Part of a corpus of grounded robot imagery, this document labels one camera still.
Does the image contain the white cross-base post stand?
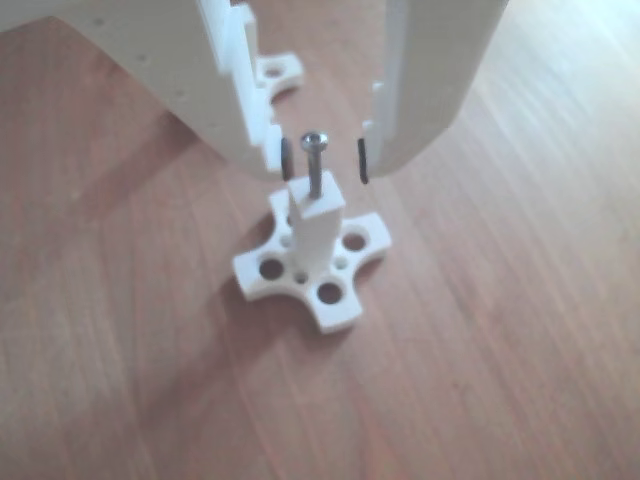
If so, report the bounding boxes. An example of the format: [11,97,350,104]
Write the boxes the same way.
[232,172,393,335]
[257,53,305,104]

